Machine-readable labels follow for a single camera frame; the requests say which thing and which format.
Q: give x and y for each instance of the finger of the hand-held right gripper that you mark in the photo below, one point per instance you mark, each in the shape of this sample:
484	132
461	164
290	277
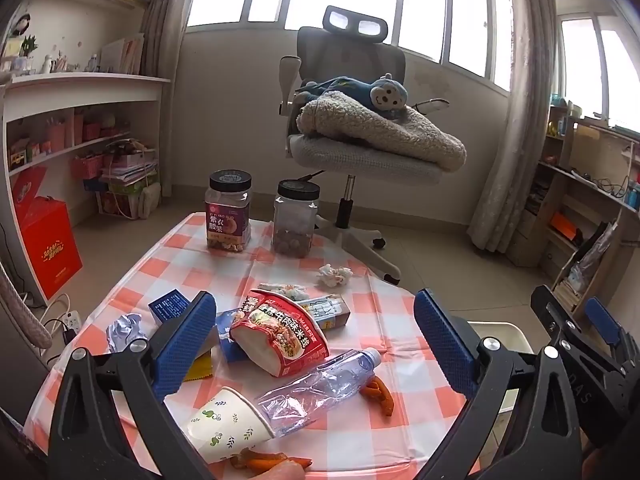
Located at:
602	320
552	310

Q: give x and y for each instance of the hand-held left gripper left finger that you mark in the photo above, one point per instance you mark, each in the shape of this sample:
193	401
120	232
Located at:
182	345

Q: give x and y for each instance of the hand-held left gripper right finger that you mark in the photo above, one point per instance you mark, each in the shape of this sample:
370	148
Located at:
442	340

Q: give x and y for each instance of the white trash bin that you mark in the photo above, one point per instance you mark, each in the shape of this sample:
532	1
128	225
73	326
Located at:
505	337

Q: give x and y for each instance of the orange peel piece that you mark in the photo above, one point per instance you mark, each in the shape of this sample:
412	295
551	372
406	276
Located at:
379	394
272	460

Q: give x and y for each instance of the leaf print paper cup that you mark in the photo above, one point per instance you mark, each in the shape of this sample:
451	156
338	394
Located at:
227	425

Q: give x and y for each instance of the yellow wrapper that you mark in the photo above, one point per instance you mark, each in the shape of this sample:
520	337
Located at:
200	370

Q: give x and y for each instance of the small blue box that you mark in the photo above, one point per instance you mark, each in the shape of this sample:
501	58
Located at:
167	307

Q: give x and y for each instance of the blue snack packet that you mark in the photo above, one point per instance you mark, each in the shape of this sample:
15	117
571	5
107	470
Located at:
231	342

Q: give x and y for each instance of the crumpled silver wrapper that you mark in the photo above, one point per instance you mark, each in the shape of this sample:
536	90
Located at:
125	332

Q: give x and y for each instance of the red instant noodle bowl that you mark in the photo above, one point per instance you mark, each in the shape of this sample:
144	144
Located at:
280	340

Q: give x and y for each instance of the white power strip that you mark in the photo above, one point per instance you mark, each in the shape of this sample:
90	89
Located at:
73	321

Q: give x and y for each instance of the small milk carton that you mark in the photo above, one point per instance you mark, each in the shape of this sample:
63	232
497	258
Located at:
330	311

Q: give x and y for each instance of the crushed clear plastic bottle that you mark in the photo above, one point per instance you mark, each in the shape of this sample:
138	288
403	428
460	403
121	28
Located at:
320	392

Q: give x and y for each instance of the purple label nut jar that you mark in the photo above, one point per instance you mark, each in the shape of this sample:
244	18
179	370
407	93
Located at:
227	215

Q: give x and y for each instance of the wooden shelf unit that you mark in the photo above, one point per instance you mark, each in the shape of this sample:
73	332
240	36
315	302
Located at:
595	160

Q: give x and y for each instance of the red gift box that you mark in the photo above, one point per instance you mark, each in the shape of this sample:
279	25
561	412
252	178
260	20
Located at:
50	250

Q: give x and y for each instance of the grey striped cushion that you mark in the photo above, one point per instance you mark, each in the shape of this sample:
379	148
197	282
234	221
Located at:
20	310

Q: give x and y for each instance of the clear plastic jar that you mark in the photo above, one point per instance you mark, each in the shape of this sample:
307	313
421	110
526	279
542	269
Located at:
295	220

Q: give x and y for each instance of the stack of papers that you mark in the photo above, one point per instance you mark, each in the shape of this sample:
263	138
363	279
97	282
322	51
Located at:
130	175

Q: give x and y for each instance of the pink plastic basket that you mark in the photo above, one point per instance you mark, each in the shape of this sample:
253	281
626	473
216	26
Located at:
87	167

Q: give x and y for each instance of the beige curtain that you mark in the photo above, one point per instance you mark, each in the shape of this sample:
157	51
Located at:
170	10
520	110

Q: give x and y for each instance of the beige fleece blanket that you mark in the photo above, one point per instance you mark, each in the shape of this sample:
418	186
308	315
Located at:
380	130

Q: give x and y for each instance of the red paper bag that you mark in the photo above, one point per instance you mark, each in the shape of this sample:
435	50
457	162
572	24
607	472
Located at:
27	190

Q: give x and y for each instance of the blue monkey plush toy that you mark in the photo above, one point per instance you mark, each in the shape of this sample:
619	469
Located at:
385	95

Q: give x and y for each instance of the grey office chair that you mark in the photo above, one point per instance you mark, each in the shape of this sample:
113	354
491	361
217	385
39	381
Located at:
350	50

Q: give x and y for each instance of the white wall shelf unit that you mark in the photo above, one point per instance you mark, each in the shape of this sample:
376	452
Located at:
85	90

